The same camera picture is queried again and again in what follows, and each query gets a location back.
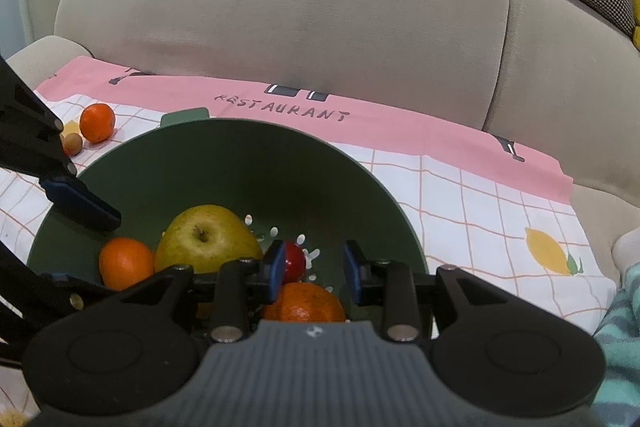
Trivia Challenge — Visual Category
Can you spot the green colander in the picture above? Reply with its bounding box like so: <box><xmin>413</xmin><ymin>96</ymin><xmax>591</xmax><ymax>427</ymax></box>
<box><xmin>26</xmin><ymin>107</ymin><xmax>430</xmax><ymax>343</ymax></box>

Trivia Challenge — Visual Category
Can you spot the orange mandarin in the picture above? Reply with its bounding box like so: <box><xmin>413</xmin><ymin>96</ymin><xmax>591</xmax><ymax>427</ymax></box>
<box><xmin>262</xmin><ymin>282</ymin><xmax>347</xmax><ymax>324</ymax></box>
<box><xmin>98</xmin><ymin>237</ymin><xmax>156</xmax><ymax>292</ymax></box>
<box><xmin>79</xmin><ymin>103</ymin><xmax>117</xmax><ymax>144</ymax></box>

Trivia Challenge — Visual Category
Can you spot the pink checkered printed cloth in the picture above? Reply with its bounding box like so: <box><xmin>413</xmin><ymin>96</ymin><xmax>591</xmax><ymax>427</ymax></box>
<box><xmin>0</xmin><ymin>56</ymin><xmax>618</xmax><ymax>413</ymax></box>

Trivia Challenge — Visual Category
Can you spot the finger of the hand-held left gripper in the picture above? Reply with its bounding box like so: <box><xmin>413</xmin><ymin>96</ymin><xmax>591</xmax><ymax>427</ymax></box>
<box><xmin>0</xmin><ymin>54</ymin><xmax>122</xmax><ymax>233</ymax></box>
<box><xmin>0</xmin><ymin>241</ymin><xmax>114</xmax><ymax>331</ymax></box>

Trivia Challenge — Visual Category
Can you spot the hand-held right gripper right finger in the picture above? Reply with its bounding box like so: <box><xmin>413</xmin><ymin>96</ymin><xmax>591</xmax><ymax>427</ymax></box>
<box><xmin>343</xmin><ymin>239</ymin><xmax>521</xmax><ymax>344</ymax></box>

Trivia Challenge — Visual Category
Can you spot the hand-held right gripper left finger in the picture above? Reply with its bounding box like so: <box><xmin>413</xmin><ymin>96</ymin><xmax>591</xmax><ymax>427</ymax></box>
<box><xmin>115</xmin><ymin>239</ymin><xmax>287</xmax><ymax>344</ymax></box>

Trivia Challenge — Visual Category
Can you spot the beige sofa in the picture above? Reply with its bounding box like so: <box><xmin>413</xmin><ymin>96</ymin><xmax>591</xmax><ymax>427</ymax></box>
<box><xmin>2</xmin><ymin>0</ymin><xmax>640</xmax><ymax>288</ymax></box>

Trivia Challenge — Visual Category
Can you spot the yellow-green pear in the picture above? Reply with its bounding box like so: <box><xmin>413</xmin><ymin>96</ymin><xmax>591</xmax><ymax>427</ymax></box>
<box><xmin>154</xmin><ymin>205</ymin><xmax>264</xmax><ymax>275</ymax></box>

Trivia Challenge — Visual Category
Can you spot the person's right leg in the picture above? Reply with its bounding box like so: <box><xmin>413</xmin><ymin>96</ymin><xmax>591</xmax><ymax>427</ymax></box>
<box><xmin>592</xmin><ymin>259</ymin><xmax>640</xmax><ymax>427</ymax></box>

